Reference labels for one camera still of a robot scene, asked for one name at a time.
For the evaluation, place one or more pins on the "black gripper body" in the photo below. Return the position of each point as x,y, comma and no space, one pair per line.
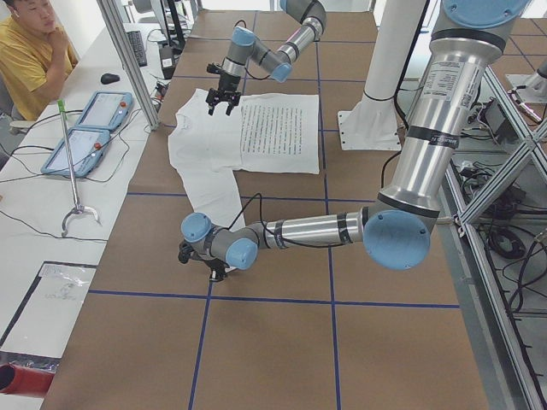
225,82
216,272

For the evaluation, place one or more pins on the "white long-sleeve printed shirt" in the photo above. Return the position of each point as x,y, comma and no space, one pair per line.
267,133

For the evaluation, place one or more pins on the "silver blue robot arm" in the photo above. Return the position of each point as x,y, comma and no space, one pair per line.
245,46
396,229

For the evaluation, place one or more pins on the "upper blue teach pendant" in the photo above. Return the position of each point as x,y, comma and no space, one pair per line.
106,110

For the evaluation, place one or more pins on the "blue teach pendant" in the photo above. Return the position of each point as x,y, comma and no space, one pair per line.
106,110
87,147

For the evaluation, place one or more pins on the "black keyboard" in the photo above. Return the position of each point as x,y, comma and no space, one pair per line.
137,46

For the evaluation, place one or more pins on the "black computer mouse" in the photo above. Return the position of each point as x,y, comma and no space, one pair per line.
109,78

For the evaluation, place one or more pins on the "lower blue teach pendant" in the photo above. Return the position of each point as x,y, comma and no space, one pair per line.
87,147

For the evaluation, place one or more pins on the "metal reacher grabber tool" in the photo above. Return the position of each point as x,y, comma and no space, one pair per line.
78,207

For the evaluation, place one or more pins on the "clear plastic bag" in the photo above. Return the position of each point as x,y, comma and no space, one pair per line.
63,283

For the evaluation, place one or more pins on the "person in yellow shirt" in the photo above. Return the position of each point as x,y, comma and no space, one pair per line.
36,56

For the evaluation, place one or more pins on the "red cylinder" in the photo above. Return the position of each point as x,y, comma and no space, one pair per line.
25,381

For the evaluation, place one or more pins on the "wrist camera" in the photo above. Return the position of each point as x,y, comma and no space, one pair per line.
186,253
214,68

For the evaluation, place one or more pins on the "aluminium frame post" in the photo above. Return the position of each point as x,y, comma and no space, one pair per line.
129,62

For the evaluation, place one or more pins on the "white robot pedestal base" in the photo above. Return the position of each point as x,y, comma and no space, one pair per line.
372,123

